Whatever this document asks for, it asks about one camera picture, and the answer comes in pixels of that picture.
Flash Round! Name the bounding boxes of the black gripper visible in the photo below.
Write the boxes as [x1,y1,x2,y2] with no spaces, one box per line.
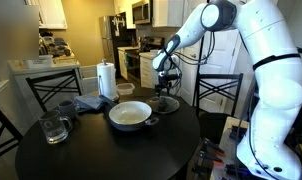
[154,71,175,102]

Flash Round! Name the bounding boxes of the glass lid with black knob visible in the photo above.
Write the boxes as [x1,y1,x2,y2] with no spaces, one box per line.
[145,95,181,115]

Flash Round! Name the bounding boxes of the grey pot cream interior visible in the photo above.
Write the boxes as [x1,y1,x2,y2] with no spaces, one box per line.
[108,100,160,132]

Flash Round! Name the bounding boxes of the white lower drawer cabinet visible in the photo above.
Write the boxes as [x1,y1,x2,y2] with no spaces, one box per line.
[138,51,161,90]

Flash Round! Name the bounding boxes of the clear plastic food container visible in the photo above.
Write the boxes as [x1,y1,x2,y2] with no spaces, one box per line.
[116,82,136,96]

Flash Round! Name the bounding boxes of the black kitchen stove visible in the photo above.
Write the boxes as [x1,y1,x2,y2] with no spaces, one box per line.
[125,36,166,84]

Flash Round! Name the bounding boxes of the white paper towel roll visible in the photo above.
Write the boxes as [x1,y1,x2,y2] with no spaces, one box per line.
[96,58,120,102]

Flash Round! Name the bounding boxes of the white panel door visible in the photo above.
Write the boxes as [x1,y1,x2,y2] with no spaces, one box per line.
[178,29,243,115]

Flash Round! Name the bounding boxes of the black refrigerator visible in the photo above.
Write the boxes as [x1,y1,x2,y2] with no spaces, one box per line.
[98,12,129,80]

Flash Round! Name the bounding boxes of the blue folded cloth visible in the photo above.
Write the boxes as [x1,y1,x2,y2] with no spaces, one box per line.
[73,93,107,112]

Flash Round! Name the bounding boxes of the orange black clamps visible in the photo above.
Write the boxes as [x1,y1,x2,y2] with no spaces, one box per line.
[196,137,226,168]

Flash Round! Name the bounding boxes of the white cabinet beside microwave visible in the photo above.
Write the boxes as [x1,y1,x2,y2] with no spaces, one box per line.
[152,0,186,28]

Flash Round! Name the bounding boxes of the robot mounting table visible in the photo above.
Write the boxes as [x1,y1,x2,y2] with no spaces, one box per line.
[209,115,302,180]

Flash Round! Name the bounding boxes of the steel microwave oven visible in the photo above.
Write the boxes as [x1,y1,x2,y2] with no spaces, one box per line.
[131,0,154,25]

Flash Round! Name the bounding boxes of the grey ceramic mug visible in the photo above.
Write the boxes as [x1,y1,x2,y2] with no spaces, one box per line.
[57,99,81,120]

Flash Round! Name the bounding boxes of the clear glass mug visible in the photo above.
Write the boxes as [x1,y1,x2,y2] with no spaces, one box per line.
[37,109,74,145]

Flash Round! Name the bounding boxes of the white kitchen counter unit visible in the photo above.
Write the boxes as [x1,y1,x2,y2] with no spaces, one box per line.
[6,58,83,118]

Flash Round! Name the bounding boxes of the white upper kitchen cabinet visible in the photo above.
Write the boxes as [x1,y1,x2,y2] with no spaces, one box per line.
[25,0,69,30]

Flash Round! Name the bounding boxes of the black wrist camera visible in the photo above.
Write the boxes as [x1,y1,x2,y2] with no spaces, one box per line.
[164,73,181,83]

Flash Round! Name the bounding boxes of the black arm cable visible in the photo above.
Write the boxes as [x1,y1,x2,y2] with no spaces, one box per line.
[172,30,217,66]

